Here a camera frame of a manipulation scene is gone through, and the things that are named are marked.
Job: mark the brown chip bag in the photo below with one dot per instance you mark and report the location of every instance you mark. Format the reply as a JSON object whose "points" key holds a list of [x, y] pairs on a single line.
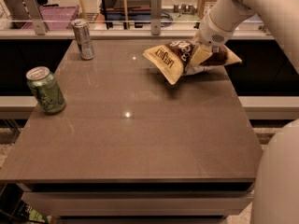
{"points": [[172, 59]]}

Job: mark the metal railing bracket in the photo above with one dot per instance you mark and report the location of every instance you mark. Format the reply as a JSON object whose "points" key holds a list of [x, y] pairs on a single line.
{"points": [[155, 16], [39, 25]]}

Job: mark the grey table drawer unit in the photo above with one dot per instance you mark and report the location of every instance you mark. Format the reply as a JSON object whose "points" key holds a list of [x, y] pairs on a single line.
{"points": [[88, 203]]}

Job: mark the silver slim can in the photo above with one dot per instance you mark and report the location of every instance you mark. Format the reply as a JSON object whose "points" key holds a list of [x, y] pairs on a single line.
{"points": [[84, 41]]}

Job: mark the middle metal railing bracket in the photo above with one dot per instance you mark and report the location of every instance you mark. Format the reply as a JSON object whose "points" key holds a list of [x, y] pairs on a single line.
{"points": [[155, 16]]}

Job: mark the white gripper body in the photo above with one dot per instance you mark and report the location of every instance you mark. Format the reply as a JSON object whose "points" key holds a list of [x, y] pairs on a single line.
{"points": [[211, 34]]}

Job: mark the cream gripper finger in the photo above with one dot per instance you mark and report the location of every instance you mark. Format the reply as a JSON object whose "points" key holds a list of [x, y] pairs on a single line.
{"points": [[200, 53]]}

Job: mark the green package under table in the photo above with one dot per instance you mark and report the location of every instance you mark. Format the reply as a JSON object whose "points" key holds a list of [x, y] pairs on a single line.
{"points": [[28, 214]]}

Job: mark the purple plastic crate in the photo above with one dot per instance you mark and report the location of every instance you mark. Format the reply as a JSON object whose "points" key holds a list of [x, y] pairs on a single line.
{"points": [[58, 18]]}

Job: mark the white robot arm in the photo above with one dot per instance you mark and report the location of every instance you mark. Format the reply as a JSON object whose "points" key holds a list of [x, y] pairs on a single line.
{"points": [[276, 189]]}

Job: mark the green soda can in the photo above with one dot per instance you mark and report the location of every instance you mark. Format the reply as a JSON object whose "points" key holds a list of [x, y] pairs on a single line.
{"points": [[46, 90]]}

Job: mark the left metal railing bracket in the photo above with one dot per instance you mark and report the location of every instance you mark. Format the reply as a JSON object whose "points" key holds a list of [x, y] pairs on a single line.
{"points": [[39, 25]]}

